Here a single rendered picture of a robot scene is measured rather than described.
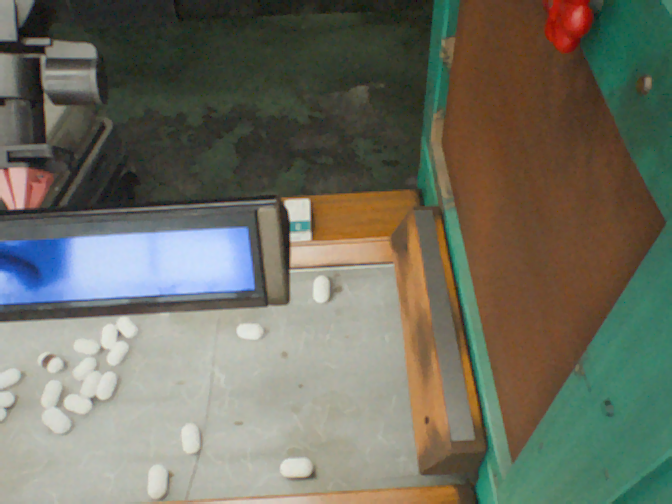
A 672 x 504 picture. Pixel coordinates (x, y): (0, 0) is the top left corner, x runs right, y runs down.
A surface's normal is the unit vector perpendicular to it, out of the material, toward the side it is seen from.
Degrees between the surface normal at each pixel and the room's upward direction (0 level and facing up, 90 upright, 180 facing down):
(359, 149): 0
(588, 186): 90
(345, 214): 0
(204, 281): 58
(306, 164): 0
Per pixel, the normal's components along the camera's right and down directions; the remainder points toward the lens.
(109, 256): 0.02, 0.36
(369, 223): -0.04, -0.60
